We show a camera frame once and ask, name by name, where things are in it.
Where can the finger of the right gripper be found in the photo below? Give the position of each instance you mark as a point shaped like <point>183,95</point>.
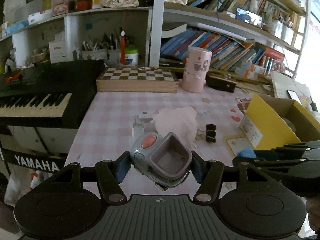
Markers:
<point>272,154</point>

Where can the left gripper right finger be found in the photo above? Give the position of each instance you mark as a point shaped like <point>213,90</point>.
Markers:
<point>208,173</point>

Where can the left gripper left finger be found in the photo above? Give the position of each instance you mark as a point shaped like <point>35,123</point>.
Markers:
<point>110,174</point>

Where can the black binder clip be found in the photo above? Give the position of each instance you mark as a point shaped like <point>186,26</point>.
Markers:
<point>209,133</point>

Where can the grey toy truck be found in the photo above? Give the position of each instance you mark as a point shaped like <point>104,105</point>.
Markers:
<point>164,160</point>

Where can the yellow cardboard box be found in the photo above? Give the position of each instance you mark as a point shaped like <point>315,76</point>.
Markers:
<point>272,122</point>

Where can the white orange-edged mat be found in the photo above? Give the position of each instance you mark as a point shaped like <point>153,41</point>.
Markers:
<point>236,143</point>

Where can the white charger plug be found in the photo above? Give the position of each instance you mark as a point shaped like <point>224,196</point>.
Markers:
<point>137,129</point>

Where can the pink checked tablecloth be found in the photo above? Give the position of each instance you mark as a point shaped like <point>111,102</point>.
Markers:
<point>106,130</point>

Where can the black smartphone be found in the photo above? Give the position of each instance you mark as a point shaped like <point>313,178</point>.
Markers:
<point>294,96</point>

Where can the black wooden box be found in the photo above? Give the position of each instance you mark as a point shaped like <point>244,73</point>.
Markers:
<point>221,82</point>

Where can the black Yamaha keyboard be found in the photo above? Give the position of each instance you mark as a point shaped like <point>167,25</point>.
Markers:
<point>44,106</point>

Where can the wooden chess board box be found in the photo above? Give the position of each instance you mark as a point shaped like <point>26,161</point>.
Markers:
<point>140,79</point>

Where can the pink cylindrical cup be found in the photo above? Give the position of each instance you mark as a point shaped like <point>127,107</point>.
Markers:
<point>196,67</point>

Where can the red figurine bottle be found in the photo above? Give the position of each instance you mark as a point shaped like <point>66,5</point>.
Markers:
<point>122,47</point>

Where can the white bookshelf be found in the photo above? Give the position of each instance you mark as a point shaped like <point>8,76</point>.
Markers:
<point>163,32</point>

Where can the white green-lid jar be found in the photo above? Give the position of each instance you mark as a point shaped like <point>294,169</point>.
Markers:
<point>131,56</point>

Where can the digital photo frame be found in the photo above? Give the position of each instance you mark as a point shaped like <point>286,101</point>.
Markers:
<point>249,17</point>

